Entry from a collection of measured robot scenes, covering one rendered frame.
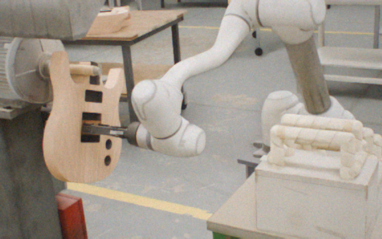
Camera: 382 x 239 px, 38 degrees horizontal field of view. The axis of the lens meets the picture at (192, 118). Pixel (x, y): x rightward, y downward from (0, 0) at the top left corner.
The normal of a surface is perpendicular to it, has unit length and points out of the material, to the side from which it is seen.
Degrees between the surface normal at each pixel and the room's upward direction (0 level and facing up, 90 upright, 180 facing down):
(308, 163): 0
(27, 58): 86
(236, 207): 0
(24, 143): 90
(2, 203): 90
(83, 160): 87
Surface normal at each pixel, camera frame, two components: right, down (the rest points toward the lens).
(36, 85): 0.82, 0.24
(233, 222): -0.07, -0.94
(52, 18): -0.49, 0.33
